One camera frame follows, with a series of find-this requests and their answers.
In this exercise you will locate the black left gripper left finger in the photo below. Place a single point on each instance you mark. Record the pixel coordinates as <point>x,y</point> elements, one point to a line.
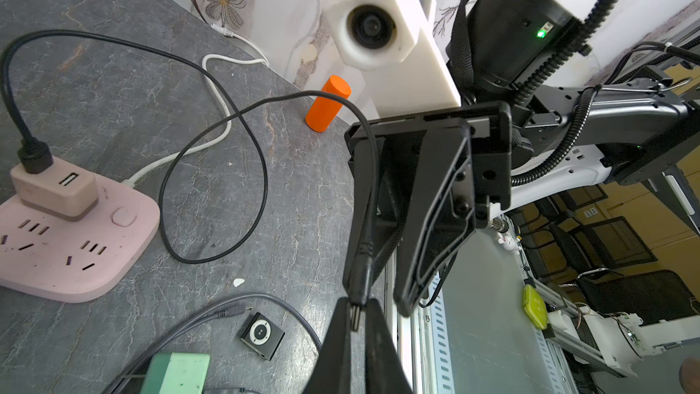
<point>332,372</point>

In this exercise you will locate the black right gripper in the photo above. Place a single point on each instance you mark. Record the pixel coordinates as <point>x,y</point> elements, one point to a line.
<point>438,173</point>

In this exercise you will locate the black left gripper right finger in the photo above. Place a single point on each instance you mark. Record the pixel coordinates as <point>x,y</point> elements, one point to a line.
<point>384,373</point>

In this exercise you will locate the black mp3 player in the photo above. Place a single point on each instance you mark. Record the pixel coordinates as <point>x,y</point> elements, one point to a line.
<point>262,335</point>

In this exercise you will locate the beige usb charger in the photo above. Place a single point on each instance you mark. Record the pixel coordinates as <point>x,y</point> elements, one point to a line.
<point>63,189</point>

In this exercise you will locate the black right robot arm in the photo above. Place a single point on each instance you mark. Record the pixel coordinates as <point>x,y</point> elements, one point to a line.
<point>504,50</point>

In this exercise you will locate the orange cylindrical bottle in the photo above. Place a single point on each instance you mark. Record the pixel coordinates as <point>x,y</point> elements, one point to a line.
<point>323,111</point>

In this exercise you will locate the green usb charger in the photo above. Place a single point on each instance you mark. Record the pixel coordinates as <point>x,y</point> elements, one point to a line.
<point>170,373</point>

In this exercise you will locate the pink power strip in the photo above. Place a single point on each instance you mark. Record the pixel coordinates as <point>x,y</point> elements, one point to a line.
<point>75,262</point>

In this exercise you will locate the white slotted cable duct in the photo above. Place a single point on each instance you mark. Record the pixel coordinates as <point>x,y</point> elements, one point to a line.
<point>444,378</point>

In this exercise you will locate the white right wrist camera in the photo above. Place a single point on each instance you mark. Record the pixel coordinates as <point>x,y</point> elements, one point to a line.
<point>391,43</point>

